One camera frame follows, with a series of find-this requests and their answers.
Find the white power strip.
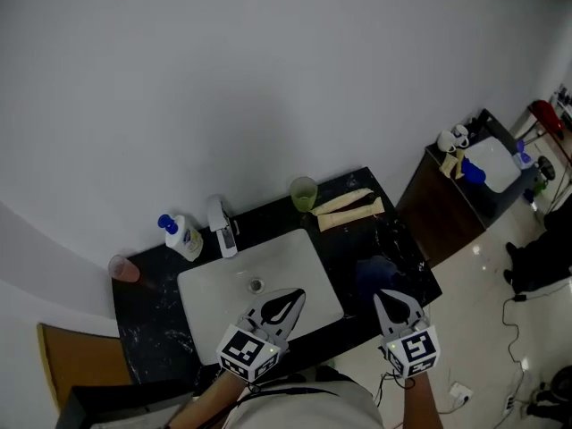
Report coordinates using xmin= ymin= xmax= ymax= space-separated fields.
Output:
xmin=448 ymin=382 xmax=474 ymax=405

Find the black bag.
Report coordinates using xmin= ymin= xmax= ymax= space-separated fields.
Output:
xmin=503 ymin=214 xmax=572 ymax=295

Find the dark blue cloth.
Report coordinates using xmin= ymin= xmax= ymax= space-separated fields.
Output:
xmin=356 ymin=254 xmax=406 ymax=297

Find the white pump bottle blue cap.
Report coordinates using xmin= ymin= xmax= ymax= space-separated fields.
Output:
xmin=157 ymin=214 xmax=205 ymax=264

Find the person's left forearm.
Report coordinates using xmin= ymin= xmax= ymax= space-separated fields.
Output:
xmin=168 ymin=370 xmax=248 ymax=429

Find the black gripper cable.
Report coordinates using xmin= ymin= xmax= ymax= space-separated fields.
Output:
xmin=376 ymin=345 xmax=417 ymax=409
xmin=224 ymin=373 xmax=341 ymax=420

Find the chrome faucet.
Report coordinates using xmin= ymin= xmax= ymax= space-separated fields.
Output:
xmin=206 ymin=194 xmax=240 ymax=259

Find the cream squeeze tube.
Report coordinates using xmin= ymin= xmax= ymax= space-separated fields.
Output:
xmin=317 ymin=197 xmax=386 ymax=232
xmin=310 ymin=187 xmax=377 ymax=216

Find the black marble vanity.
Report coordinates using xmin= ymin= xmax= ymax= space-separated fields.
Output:
xmin=111 ymin=166 xmax=444 ymax=386

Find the black round stool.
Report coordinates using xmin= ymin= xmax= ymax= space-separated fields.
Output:
xmin=536 ymin=155 xmax=556 ymax=181

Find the clear bottle blue cap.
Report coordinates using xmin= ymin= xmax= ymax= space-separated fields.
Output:
xmin=515 ymin=139 xmax=536 ymax=170

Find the green plastic cup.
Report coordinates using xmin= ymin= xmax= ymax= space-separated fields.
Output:
xmin=289 ymin=176 xmax=319 ymax=215

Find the person's white shirt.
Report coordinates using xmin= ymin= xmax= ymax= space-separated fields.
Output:
xmin=176 ymin=366 xmax=386 ymax=429

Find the dark wooden vanity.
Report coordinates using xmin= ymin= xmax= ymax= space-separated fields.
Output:
xmin=395 ymin=108 xmax=544 ymax=268

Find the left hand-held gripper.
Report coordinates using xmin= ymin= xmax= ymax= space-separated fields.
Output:
xmin=216 ymin=287 xmax=307 ymax=384

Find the pink plastic cup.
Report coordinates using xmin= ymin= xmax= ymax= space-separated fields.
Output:
xmin=107 ymin=254 xmax=141 ymax=283

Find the small white sink basin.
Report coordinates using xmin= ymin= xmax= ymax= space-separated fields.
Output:
xmin=462 ymin=136 xmax=523 ymax=194

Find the brown cardboard box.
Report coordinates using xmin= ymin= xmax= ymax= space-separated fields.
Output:
xmin=37 ymin=323 xmax=134 ymax=414

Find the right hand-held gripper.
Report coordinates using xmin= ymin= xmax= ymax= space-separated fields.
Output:
xmin=373 ymin=289 xmax=442 ymax=380

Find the red chair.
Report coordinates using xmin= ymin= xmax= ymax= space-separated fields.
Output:
xmin=530 ymin=99 xmax=566 ymax=141

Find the person's right forearm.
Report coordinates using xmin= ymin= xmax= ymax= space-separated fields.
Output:
xmin=400 ymin=374 xmax=442 ymax=429

